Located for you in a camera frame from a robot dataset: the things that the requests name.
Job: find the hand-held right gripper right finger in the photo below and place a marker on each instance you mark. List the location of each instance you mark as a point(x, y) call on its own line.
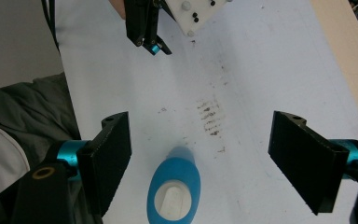
point(304, 161)

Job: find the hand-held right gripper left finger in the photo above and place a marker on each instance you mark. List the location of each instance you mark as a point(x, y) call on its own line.
point(105, 161)

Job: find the blue oval bottle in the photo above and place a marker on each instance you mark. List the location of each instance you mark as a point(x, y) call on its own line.
point(174, 186)

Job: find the grey-green jacket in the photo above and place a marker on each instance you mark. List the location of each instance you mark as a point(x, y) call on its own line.
point(34, 115)

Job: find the white cloth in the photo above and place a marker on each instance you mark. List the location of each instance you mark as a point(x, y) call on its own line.
point(0, 161)

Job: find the beige wooden board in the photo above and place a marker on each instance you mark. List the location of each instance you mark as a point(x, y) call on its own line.
point(351, 56)

